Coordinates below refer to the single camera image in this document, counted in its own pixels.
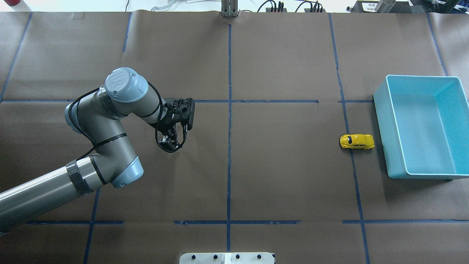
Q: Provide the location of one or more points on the red fire extinguisher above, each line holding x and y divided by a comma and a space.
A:
12, 2

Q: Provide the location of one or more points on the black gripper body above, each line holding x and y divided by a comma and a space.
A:
166, 127

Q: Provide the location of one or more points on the light blue plastic bin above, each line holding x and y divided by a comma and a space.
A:
423, 122

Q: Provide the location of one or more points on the black power strip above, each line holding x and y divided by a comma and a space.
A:
294, 6

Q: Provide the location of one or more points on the steel cylinder weight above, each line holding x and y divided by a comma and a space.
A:
385, 6

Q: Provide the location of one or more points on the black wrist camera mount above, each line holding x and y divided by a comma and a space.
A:
179, 111

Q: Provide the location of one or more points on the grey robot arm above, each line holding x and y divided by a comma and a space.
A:
55, 152

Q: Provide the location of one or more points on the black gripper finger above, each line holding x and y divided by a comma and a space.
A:
177, 144
164, 142

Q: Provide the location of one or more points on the yellow beetle toy car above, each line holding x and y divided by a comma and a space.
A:
357, 141

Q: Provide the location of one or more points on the aluminium frame post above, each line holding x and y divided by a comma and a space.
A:
229, 8

